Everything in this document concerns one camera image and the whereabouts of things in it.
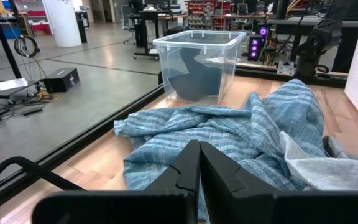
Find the red parts shelf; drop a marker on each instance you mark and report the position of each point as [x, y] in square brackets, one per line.
[204, 12]

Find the blue storage box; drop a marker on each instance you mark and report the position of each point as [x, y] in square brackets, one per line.
[11, 33]

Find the black pedestal table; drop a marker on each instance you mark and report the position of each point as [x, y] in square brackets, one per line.
[143, 31]

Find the white round pillar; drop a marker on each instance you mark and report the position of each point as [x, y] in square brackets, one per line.
[62, 25]

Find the computer tower purple lights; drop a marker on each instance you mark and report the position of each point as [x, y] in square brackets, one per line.
[255, 49]

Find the black power adapter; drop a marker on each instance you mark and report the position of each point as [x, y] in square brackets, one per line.
[33, 111]

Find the black box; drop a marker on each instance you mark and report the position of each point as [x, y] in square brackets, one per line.
[61, 81]

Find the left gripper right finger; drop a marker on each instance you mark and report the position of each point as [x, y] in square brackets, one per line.
[259, 205]

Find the white paper sheet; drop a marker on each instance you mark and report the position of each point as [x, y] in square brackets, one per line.
[12, 84]

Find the black cabinet stand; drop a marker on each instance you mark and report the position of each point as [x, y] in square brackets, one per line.
[82, 31]

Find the clear plastic bin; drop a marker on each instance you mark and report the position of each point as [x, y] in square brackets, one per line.
[232, 71]

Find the silver metal bracket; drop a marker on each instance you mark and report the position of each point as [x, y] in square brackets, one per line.
[285, 68]

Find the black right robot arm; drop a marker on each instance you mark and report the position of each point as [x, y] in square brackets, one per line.
[322, 34]

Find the red storage bin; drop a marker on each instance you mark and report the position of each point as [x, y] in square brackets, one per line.
[40, 28]

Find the dark grey cloth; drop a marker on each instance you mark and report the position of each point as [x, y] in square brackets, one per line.
[332, 146]

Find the blue striped cloth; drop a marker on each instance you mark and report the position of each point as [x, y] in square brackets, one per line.
[228, 130]

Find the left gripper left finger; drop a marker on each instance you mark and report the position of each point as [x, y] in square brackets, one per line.
[135, 208]

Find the black cloth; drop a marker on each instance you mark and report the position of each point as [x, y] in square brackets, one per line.
[197, 81]

